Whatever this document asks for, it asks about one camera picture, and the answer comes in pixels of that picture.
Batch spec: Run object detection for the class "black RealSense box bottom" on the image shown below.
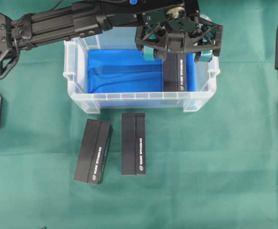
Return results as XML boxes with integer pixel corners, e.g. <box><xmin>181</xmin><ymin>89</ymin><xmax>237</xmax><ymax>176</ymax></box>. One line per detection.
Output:
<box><xmin>73</xmin><ymin>119</ymin><xmax>113</xmax><ymax>185</ymax></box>

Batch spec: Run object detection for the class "black RealSense box top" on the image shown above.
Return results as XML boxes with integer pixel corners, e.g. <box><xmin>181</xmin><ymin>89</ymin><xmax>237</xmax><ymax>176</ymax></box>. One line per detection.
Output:
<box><xmin>163</xmin><ymin>53</ymin><xmax>186</xmax><ymax>92</ymax></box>

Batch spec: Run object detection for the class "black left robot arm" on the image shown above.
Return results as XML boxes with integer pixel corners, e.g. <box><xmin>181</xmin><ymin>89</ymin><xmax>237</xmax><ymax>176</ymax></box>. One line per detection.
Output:
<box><xmin>0</xmin><ymin>0</ymin><xmax>223</xmax><ymax>80</ymax></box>

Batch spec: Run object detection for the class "clear plastic storage case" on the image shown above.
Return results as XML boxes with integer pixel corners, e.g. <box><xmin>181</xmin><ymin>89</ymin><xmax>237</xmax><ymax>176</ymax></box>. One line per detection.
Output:
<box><xmin>63</xmin><ymin>27</ymin><xmax>220</xmax><ymax>114</ymax></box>

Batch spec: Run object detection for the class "black realsense box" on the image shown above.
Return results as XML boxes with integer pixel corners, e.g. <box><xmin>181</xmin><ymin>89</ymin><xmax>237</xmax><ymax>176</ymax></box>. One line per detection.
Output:
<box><xmin>73</xmin><ymin>119</ymin><xmax>113</xmax><ymax>185</ymax></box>
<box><xmin>121</xmin><ymin>113</ymin><xmax>146</xmax><ymax>176</ymax></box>
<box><xmin>163</xmin><ymin>53</ymin><xmax>186</xmax><ymax>92</ymax></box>

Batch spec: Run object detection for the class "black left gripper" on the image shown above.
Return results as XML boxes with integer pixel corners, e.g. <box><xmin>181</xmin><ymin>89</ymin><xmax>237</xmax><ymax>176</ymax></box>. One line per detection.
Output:
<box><xmin>135</xmin><ymin>17</ymin><xmax>223</xmax><ymax>62</ymax></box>

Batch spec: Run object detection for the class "blue cloth case liner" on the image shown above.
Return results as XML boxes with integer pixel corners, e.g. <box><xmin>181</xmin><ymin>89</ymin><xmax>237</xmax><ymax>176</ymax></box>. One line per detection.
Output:
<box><xmin>86</xmin><ymin>49</ymin><xmax>196</xmax><ymax>94</ymax></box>

